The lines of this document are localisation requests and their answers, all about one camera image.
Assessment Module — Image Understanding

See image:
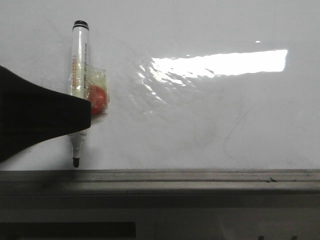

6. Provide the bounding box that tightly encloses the white whiteboard with metal frame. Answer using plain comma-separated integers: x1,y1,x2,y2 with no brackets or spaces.
0,0,320,196

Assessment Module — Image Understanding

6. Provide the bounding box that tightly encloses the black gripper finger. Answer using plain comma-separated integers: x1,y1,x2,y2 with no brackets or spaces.
0,67,91,162

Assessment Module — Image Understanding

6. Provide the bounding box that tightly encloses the white whiteboard marker pen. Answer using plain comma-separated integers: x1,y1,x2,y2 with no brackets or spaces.
68,20,89,168

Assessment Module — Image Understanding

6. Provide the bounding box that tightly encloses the red round magnet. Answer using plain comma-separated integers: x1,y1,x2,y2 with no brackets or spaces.
87,85,107,115

